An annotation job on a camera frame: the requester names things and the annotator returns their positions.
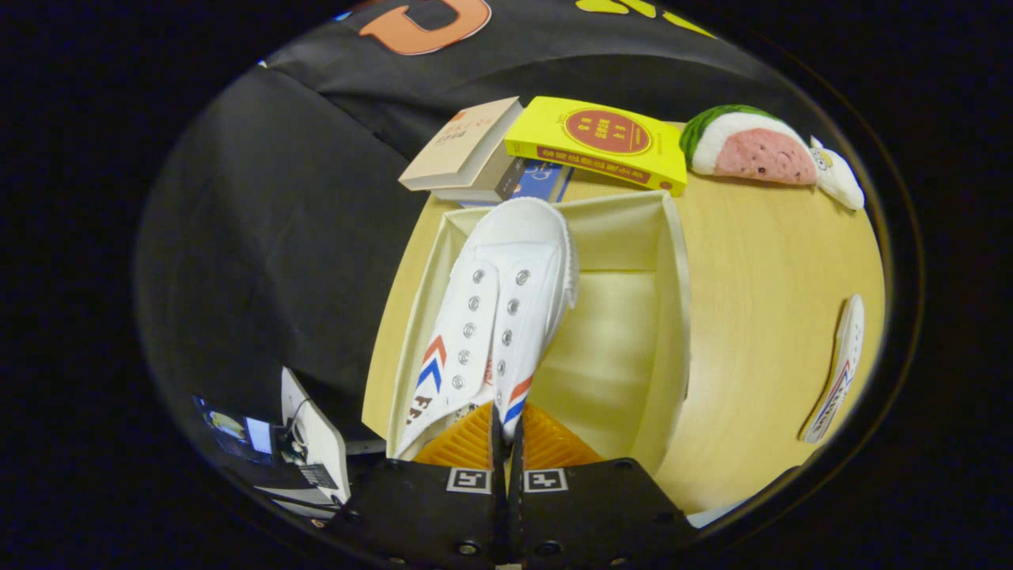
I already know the beige book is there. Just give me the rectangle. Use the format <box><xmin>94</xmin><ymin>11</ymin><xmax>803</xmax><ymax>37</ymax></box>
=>
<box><xmin>398</xmin><ymin>97</ymin><xmax>524</xmax><ymax>192</ymax></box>

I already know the beige fabric storage box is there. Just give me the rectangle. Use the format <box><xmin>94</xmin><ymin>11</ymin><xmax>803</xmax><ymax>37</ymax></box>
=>
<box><xmin>362</xmin><ymin>190</ymin><xmax>692</xmax><ymax>477</ymax></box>

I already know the white laptop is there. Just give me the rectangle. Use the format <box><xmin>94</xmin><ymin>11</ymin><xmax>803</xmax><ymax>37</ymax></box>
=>
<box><xmin>194</xmin><ymin>367</ymin><xmax>351</xmax><ymax>511</ymax></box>

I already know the blue book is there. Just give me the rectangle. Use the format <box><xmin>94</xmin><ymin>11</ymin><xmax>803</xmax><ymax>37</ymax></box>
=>
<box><xmin>461</xmin><ymin>161</ymin><xmax>574</xmax><ymax>208</ymax></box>

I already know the watermelon slice plush toy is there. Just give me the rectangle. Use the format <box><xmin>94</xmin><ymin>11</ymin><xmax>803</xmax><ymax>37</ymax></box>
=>
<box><xmin>679</xmin><ymin>104</ymin><xmax>818</xmax><ymax>187</ymax></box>

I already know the white plush toy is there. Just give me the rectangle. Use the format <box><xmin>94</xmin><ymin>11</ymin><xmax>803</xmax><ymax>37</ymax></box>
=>
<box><xmin>809</xmin><ymin>136</ymin><xmax>866</xmax><ymax>211</ymax></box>

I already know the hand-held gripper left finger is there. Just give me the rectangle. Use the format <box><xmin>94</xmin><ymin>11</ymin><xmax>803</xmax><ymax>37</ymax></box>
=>
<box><xmin>327</xmin><ymin>401</ymin><xmax>508</xmax><ymax>568</ymax></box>

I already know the yellow book with red circle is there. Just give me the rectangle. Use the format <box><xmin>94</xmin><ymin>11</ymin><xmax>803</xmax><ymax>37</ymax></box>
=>
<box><xmin>504</xmin><ymin>96</ymin><xmax>689</xmax><ymax>197</ymax></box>

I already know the white canvas shoe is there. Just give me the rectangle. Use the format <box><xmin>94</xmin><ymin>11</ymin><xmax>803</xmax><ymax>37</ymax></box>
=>
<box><xmin>393</xmin><ymin>196</ymin><xmax>579</xmax><ymax>462</ymax></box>
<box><xmin>802</xmin><ymin>294</ymin><xmax>866</xmax><ymax>445</ymax></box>

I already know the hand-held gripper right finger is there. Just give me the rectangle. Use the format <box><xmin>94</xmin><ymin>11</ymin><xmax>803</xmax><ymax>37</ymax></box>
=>
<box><xmin>507</xmin><ymin>404</ymin><xmax>703</xmax><ymax>568</ymax></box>

